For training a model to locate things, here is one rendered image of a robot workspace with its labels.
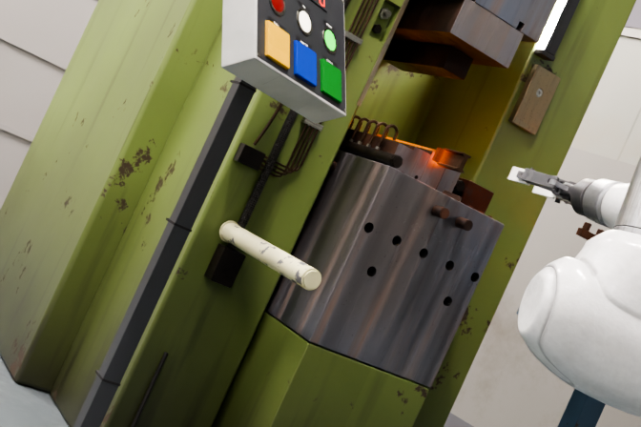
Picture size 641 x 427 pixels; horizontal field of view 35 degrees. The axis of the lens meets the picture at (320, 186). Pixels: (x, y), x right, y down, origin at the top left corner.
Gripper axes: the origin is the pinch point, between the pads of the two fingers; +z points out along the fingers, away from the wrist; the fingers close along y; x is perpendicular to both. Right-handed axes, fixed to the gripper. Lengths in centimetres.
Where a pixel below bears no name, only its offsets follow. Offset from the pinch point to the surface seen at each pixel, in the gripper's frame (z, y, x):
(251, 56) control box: 7, -68, -4
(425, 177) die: 35.2, -1.3, -6.1
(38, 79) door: 409, -12, -21
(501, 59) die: 35.2, 4.5, 28.4
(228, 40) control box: 13, -71, -2
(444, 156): 32.8, -0.4, 0.3
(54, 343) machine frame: 93, -49, -86
